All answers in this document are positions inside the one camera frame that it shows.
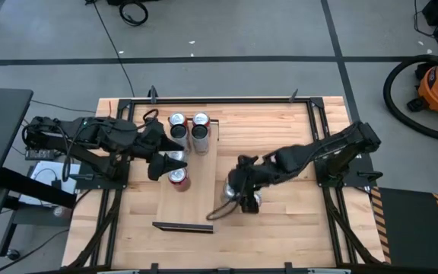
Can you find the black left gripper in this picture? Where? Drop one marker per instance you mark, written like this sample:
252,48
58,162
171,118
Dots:
150,139

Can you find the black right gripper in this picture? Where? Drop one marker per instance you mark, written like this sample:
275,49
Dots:
253,173

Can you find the red soda can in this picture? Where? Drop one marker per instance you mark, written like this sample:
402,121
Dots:
177,118
178,176
177,155
258,198
201,118

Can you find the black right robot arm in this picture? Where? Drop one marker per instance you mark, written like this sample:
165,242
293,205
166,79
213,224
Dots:
318,150

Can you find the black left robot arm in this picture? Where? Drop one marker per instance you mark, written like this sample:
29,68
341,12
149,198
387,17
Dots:
101,133

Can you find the wooden shelf with black legs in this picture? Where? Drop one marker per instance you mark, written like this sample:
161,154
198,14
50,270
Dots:
192,205

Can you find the black power adapter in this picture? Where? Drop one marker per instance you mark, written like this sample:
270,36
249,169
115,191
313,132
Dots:
56,183

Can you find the white paper sheet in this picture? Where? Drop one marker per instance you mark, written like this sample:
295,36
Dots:
48,171

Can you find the black power strip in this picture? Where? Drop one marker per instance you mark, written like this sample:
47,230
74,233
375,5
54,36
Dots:
40,154

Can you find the black mat with hazard stripes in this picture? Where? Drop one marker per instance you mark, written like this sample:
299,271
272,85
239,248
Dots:
409,228

